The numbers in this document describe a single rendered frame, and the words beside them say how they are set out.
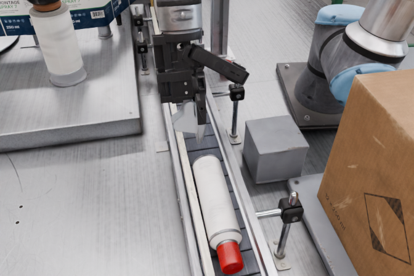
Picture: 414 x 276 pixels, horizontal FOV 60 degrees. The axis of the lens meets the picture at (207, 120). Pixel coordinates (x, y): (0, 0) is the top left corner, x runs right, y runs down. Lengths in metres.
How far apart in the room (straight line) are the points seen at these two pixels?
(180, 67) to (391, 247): 0.42
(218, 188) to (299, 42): 0.75
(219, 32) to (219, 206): 0.62
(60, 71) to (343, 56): 0.64
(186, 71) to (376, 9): 0.33
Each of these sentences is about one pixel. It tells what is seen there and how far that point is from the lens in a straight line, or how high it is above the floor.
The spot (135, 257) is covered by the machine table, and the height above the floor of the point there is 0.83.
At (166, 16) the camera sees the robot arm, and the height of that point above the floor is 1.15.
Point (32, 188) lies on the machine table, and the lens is 0.80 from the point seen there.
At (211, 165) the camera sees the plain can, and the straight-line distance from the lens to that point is 0.63.
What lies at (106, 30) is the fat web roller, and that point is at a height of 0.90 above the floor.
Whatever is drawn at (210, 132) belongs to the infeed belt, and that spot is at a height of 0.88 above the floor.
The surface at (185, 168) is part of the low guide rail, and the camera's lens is 0.65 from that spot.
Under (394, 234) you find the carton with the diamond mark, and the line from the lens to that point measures 0.53.
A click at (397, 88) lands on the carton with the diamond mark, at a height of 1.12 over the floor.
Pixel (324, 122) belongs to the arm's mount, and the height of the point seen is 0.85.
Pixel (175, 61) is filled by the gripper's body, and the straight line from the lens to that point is 0.63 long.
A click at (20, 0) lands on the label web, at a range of 1.12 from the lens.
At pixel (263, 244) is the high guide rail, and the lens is 0.51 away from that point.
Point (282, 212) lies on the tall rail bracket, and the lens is 0.54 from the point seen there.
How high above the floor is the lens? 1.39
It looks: 40 degrees down
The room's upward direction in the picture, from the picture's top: straight up
